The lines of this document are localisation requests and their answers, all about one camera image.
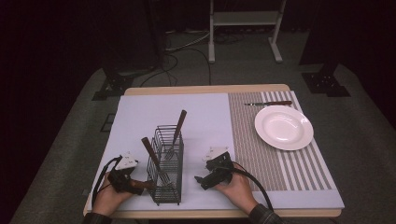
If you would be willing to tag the dark floor socket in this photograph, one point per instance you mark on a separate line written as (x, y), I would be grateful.
(108, 123)

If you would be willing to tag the wooden table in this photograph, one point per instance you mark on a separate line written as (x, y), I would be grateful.
(186, 89)

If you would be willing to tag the person's left hand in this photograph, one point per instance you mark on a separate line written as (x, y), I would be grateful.
(107, 199)

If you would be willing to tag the striped grey placemat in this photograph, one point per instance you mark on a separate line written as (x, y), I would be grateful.
(249, 140)

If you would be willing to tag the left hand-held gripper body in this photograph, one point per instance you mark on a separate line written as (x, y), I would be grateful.
(124, 163)

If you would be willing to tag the white metal stand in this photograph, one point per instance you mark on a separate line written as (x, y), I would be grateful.
(244, 18)

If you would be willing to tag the black stand base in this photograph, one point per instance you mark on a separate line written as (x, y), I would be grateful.
(115, 84)
(325, 82)

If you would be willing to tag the white plate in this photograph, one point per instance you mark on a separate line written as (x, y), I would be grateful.
(283, 127)

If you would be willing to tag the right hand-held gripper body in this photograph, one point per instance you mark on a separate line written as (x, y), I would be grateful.
(219, 166)

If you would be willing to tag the person's right hand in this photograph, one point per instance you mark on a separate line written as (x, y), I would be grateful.
(238, 191)

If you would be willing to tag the white board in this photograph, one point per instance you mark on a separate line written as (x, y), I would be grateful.
(140, 115)

